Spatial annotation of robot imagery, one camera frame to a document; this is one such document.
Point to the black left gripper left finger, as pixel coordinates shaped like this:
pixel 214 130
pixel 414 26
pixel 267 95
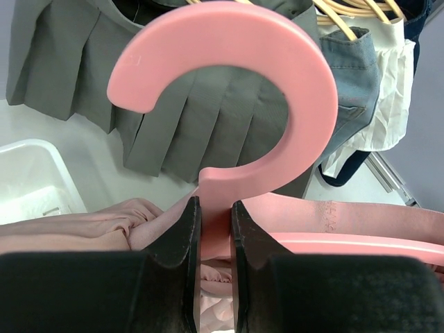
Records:
pixel 154 289

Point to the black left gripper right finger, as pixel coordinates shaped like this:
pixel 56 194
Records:
pixel 301 282

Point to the pink plastic hanger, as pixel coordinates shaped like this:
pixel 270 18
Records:
pixel 258 39

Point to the pink ruffled skirt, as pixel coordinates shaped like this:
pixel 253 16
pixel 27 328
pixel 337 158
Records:
pixel 136 223

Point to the light blue denim skirt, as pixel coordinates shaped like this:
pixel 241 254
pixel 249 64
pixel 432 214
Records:
pixel 354 67

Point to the grey pleated skirt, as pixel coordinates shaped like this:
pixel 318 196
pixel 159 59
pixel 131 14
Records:
pixel 60 60

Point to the white pleated skirt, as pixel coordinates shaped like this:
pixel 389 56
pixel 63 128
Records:
pixel 395 61

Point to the dark navy skirt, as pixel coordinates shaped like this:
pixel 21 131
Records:
pixel 416 13

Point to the white plastic basket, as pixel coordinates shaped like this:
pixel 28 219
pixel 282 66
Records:
pixel 36 183

